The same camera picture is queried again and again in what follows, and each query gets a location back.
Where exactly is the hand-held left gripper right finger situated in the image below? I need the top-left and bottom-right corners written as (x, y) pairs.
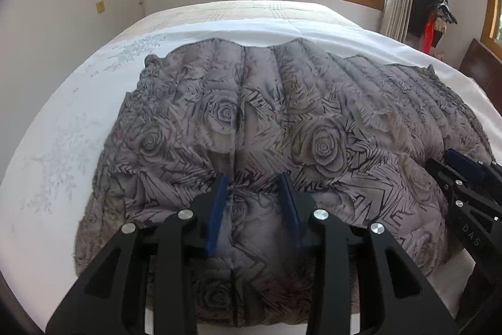
top-left (276, 171), bottom-right (459, 335)

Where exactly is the black hanging garment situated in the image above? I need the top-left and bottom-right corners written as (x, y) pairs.
top-left (408, 0), bottom-right (443, 37)

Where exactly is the bed with white sheet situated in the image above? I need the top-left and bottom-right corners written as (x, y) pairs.
top-left (0, 1), bottom-right (493, 335)

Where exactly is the grey quilted rose-print jacket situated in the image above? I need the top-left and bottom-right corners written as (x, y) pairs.
top-left (72, 37), bottom-right (495, 328)

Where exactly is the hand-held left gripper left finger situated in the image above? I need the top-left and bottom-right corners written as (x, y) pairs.
top-left (45, 173), bottom-right (229, 335)

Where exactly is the narrow wooden framed window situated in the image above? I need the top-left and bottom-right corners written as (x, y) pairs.
top-left (480, 0), bottom-right (502, 53)

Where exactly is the red hanging item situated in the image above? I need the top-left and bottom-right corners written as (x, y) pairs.
top-left (421, 11), bottom-right (442, 54)

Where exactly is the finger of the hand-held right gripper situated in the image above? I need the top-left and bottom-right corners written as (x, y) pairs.
top-left (425, 158), bottom-right (502, 261)
top-left (445, 149), bottom-right (502, 188)

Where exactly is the dark wooden headboard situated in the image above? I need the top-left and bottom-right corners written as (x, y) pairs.
top-left (459, 39), bottom-right (502, 97)

